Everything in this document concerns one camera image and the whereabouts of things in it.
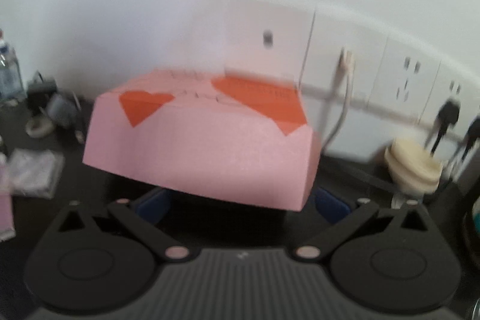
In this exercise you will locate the beige round holder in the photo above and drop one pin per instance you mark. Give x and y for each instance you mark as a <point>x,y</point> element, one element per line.
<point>408,162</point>

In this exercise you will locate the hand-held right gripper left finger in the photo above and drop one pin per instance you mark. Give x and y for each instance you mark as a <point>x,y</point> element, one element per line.
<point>153,205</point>

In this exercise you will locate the white wall socket strip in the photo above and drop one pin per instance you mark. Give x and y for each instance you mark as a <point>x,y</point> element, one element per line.
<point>270,54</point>

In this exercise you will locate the clear bottle blue cap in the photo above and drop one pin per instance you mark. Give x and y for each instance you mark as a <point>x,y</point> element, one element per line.
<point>9,76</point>

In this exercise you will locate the clear foil sachet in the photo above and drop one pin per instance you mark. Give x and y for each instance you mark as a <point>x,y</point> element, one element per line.
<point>33,172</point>

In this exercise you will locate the pink cardboard box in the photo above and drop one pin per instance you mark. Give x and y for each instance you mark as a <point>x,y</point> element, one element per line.
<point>206,155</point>

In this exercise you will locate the white tape roll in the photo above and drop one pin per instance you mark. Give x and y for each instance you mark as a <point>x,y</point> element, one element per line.
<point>37,127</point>

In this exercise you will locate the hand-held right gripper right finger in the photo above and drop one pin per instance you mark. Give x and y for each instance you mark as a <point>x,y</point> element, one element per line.
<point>330,205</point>

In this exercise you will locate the black power adapter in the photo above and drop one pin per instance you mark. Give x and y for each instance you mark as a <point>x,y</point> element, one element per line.
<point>41,87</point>

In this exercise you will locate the blue-grey plug adapter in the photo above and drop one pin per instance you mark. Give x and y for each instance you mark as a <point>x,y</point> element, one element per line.
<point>62,106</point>

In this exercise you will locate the black wall plug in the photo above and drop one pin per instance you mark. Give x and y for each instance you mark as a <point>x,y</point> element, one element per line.
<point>474,132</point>
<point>448,112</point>

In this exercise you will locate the pink squeeze tube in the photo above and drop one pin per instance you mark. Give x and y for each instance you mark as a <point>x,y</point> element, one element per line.
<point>5,215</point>

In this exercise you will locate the black desktop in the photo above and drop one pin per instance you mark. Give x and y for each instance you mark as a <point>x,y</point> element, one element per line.
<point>45,222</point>

